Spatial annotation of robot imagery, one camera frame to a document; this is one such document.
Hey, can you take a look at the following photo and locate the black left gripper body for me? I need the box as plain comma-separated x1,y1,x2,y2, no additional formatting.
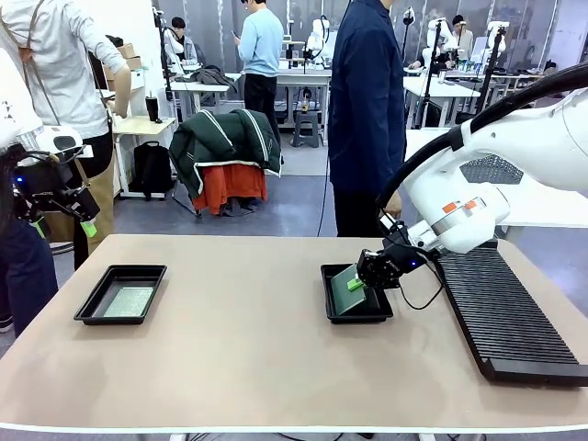
12,157,75,209

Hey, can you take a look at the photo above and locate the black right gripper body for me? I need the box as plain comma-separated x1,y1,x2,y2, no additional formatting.
356,242,429,291

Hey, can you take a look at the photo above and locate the green circuit board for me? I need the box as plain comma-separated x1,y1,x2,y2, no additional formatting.
103,287,155,318
331,264,368,318

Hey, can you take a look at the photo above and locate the black plastic ESD tray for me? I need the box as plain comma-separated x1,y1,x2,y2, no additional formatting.
73,264,169,326
320,263,395,325

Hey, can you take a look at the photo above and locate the navy coat person right hand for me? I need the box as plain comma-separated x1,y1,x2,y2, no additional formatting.
383,189,403,217

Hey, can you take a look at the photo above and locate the person in dark jeans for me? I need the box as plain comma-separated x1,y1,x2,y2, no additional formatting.
0,215,60,334

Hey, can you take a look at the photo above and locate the black backpack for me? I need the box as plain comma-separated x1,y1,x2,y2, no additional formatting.
132,141,175,199

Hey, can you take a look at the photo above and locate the small wooden top table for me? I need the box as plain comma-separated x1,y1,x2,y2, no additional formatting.
112,116,178,201

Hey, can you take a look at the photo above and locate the person in beige apron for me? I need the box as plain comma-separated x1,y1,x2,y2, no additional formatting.
0,0,133,273

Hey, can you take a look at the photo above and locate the black slotted board rack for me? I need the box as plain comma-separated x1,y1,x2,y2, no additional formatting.
434,238,588,387

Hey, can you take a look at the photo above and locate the grey plastic mesh basket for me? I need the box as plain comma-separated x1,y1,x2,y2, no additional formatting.
458,153,526,186

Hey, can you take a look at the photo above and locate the orange jacket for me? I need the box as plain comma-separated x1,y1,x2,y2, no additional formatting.
192,163,268,216

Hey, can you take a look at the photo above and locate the dark green jacket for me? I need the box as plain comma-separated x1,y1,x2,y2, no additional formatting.
168,108,282,201

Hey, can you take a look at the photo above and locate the stack of cardboard boxes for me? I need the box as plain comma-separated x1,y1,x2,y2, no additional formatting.
103,43,146,92

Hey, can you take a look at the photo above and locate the grey plastic stool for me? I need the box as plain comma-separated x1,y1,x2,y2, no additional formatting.
291,109,322,149

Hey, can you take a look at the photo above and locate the person in navy coat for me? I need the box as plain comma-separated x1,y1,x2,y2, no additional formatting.
327,0,408,239

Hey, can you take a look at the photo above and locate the grey cloth heap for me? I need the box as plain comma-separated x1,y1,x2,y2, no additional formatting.
176,64,240,91

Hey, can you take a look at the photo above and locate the seated person in grey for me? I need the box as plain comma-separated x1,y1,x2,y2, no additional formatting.
169,16,199,66

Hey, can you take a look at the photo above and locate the black tripod stand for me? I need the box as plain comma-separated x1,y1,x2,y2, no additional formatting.
415,17,449,130
457,25,506,125

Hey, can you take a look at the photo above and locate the wooden shoe shelf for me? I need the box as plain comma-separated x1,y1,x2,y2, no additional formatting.
503,73,547,109

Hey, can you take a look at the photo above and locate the person in light blue sweater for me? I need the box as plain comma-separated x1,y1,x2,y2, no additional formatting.
235,0,286,149

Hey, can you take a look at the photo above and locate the person with black cap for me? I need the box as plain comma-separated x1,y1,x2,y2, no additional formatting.
449,14,475,60

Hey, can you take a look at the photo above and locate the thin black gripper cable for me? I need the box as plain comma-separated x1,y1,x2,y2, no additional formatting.
397,261,447,312

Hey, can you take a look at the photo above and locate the black floor cable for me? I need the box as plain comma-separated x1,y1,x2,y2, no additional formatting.
316,169,333,238

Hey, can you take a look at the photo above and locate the metal chair frame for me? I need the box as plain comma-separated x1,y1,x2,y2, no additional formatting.
172,172,206,221

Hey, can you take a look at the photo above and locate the black braided right arm hose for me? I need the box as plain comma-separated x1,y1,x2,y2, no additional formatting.
375,63,588,211

